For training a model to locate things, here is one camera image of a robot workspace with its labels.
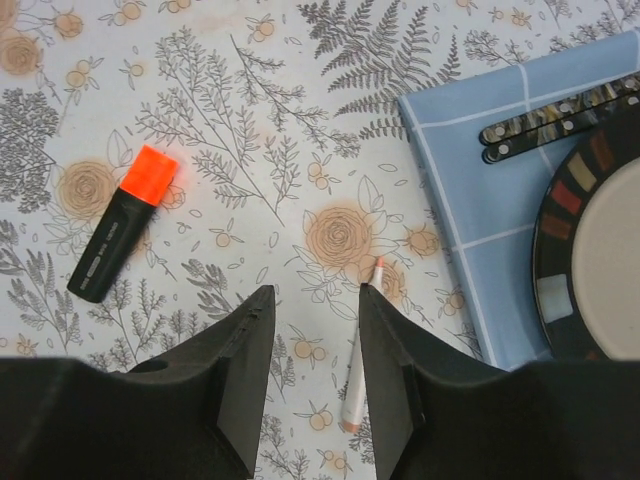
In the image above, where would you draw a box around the orange highlighter cap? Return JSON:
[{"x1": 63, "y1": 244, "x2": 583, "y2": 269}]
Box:
[{"x1": 119, "y1": 145, "x2": 179, "y2": 207}]

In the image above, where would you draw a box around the patterned handle fork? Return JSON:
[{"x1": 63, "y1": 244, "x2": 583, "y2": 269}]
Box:
[{"x1": 479, "y1": 72, "x2": 639, "y2": 146}]

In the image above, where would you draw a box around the floral tablecloth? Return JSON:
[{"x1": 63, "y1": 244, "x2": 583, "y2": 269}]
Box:
[{"x1": 1, "y1": 1, "x2": 639, "y2": 479}]

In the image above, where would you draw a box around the dark rimmed cream plate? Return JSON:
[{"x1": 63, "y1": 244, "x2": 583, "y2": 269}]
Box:
[{"x1": 532, "y1": 106, "x2": 639, "y2": 361}]

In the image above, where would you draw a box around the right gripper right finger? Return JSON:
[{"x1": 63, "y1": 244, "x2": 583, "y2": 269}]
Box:
[{"x1": 359, "y1": 285, "x2": 639, "y2": 479}]

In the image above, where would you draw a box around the patterned handle knife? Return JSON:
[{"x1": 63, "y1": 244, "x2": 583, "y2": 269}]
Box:
[{"x1": 482, "y1": 93, "x2": 639, "y2": 164}]

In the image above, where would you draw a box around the black orange highlighter body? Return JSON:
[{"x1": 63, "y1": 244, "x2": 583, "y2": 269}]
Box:
[{"x1": 67, "y1": 188, "x2": 155, "y2": 303}]

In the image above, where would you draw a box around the pink tip white pen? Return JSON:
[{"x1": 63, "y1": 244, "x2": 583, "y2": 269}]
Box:
[{"x1": 340, "y1": 257, "x2": 385, "y2": 434}]

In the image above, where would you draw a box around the blue checked placemat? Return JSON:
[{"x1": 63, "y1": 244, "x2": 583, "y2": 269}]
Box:
[{"x1": 399, "y1": 30, "x2": 639, "y2": 370}]

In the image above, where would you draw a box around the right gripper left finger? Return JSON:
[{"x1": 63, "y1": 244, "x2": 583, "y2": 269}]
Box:
[{"x1": 1, "y1": 286, "x2": 275, "y2": 479}]

